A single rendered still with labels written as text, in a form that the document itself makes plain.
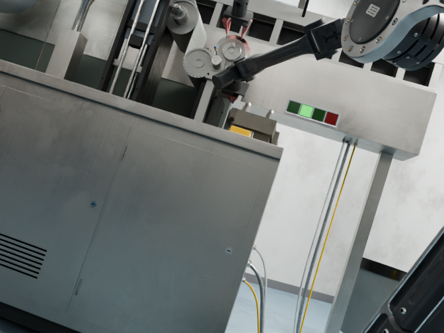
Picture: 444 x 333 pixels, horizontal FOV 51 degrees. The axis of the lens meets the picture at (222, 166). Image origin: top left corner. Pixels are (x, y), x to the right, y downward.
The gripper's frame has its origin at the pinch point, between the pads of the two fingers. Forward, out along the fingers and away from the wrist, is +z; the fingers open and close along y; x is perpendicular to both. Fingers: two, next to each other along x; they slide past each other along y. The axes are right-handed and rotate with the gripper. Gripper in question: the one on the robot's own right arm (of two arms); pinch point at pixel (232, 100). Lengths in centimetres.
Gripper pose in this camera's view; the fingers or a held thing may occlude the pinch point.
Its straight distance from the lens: 190.3
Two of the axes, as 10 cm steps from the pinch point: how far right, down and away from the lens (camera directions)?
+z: -0.7, 5.3, 8.5
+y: 9.4, 3.2, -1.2
